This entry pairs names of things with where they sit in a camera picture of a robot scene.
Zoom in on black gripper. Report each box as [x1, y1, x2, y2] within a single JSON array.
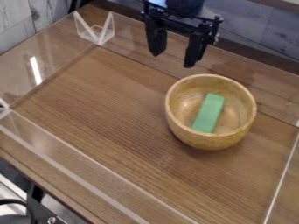
[[142, 0, 223, 68]]

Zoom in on wooden bowl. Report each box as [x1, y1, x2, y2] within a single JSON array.
[[164, 73, 258, 151]]

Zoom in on green rectangular stick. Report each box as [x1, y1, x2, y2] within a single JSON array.
[[191, 94, 226, 133]]

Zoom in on clear acrylic tray walls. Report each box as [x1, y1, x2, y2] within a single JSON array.
[[0, 6, 299, 224]]

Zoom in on clear acrylic corner bracket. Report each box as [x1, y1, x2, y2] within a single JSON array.
[[73, 10, 115, 46]]

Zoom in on black table leg frame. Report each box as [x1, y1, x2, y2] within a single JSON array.
[[27, 185, 64, 224]]

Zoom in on black cable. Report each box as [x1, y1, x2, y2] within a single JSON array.
[[0, 199, 31, 224]]

